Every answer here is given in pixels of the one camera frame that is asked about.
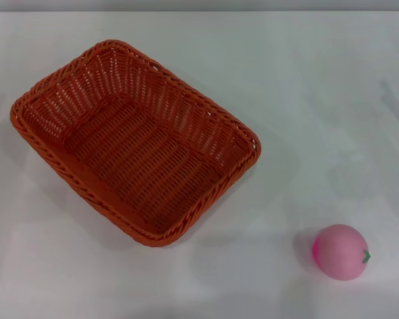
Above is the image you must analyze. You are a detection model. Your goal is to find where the orange woven plastic basket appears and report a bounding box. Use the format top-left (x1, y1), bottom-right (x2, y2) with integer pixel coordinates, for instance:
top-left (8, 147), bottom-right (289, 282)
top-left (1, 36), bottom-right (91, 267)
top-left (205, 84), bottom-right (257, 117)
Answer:
top-left (9, 39), bottom-right (263, 249)

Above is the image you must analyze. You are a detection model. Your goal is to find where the pink peach toy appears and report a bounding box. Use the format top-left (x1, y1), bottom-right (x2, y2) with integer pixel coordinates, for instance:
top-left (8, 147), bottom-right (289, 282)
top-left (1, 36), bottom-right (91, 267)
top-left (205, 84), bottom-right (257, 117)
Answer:
top-left (311, 223), bottom-right (372, 280)

